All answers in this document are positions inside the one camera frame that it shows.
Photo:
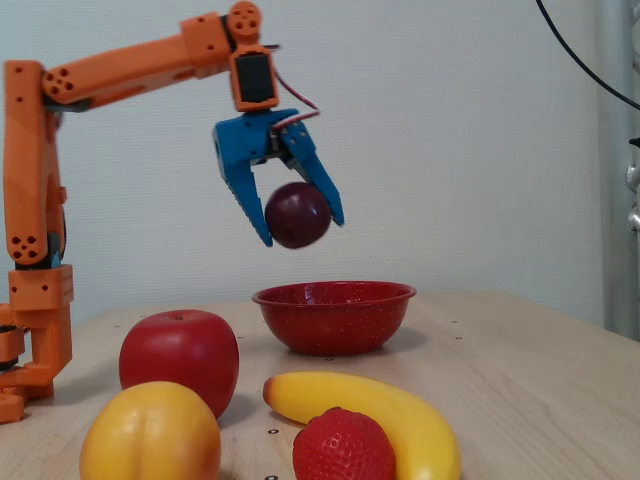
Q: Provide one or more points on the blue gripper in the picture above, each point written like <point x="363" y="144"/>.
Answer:
<point x="239" y="144"/>

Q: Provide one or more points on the dark purple plum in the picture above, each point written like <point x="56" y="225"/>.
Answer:
<point x="298" y="216"/>

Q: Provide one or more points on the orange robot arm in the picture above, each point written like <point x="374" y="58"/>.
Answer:
<point x="30" y="165"/>

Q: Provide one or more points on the red speckled enamel bowl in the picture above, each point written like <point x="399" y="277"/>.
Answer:
<point x="334" y="325"/>

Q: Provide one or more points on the red toy apple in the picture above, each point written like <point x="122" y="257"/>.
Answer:
<point x="177" y="355"/>

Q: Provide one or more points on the yellow toy banana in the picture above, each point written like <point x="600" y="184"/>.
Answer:
<point x="400" y="415"/>

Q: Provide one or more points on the red toy strawberry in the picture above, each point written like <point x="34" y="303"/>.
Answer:
<point x="342" y="447"/>

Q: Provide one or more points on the yellow orange toy peach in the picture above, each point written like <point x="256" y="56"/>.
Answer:
<point x="150" y="435"/>

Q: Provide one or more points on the silver metal fitting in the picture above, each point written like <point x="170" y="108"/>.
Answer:
<point x="635" y="217"/>
<point x="634" y="176"/>

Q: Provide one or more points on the grey metal post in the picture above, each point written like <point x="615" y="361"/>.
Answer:
<point x="614" y="250"/>

